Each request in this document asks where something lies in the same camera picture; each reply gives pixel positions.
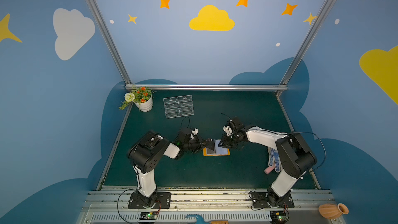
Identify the silver credit card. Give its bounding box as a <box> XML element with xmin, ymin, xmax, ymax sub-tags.
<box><xmin>205</xmin><ymin>139</ymin><xmax>216</xmax><ymax>156</ymax></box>

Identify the yellow leather card holder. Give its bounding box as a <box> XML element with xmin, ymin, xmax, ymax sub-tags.
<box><xmin>203</xmin><ymin>140</ymin><xmax>230</xmax><ymax>157</ymax></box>

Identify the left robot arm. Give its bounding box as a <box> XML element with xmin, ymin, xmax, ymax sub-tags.
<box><xmin>127</xmin><ymin>128</ymin><xmax>215</xmax><ymax>198</ymax></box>

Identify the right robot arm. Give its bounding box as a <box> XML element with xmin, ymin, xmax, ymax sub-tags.
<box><xmin>219</xmin><ymin>117</ymin><xmax>317</xmax><ymax>203</ymax></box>

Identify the clear plastic organizer tray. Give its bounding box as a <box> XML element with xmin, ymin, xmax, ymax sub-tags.
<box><xmin>163</xmin><ymin>95</ymin><xmax>194</xmax><ymax>119</ymax></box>

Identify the potted flower plant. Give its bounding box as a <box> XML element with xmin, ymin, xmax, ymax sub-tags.
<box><xmin>119</xmin><ymin>87</ymin><xmax>153</xmax><ymax>112</ymax></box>

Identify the left controller board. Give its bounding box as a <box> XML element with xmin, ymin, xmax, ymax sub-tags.
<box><xmin>140</xmin><ymin>212</ymin><xmax>158</xmax><ymax>221</ymax></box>

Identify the controller board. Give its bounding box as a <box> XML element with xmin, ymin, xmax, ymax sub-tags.
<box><xmin>140</xmin><ymin>212</ymin><xmax>158</xmax><ymax>221</ymax></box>
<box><xmin>270</xmin><ymin>212</ymin><xmax>289</xmax><ymax>224</ymax></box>

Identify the right controller board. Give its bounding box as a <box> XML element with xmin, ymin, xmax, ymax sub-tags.
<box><xmin>270</xmin><ymin>212</ymin><xmax>289</xmax><ymax>224</ymax></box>

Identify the terracotta clay vase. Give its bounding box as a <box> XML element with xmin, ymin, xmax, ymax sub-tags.
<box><xmin>318</xmin><ymin>203</ymin><xmax>349</xmax><ymax>219</ymax></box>

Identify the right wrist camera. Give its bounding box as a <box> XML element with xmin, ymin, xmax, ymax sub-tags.
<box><xmin>223</xmin><ymin>125</ymin><xmax>233</xmax><ymax>136</ymax></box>

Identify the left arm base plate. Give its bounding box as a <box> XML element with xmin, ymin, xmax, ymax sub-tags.
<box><xmin>128</xmin><ymin>191</ymin><xmax>171</xmax><ymax>209</ymax></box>

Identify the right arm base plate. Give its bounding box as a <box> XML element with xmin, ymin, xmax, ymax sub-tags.
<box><xmin>249</xmin><ymin>190</ymin><xmax>295</xmax><ymax>210</ymax></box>

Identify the aluminium frame rear bar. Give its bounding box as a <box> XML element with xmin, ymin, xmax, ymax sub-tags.
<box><xmin>125</xmin><ymin>84</ymin><xmax>288</xmax><ymax>91</ymax></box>

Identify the teal handled tool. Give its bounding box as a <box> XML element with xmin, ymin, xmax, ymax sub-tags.
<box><xmin>186</xmin><ymin>214</ymin><xmax>229</xmax><ymax>224</ymax></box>

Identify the aluminium front rail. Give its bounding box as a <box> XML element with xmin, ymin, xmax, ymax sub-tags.
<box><xmin>77</xmin><ymin>187</ymin><xmax>345</xmax><ymax>224</ymax></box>

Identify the aluminium frame right post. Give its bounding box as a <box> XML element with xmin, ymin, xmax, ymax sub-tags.
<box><xmin>280</xmin><ymin>0</ymin><xmax>337</xmax><ymax>87</ymax></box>

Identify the aluminium frame post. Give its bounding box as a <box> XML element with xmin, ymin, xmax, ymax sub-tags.
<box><xmin>280</xmin><ymin>0</ymin><xmax>337</xmax><ymax>87</ymax></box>
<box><xmin>85</xmin><ymin>0</ymin><xmax>131</xmax><ymax>84</ymax></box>

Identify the aluminium frame left post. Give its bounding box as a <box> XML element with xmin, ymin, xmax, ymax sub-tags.
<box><xmin>85</xmin><ymin>0</ymin><xmax>131</xmax><ymax>84</ymax></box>

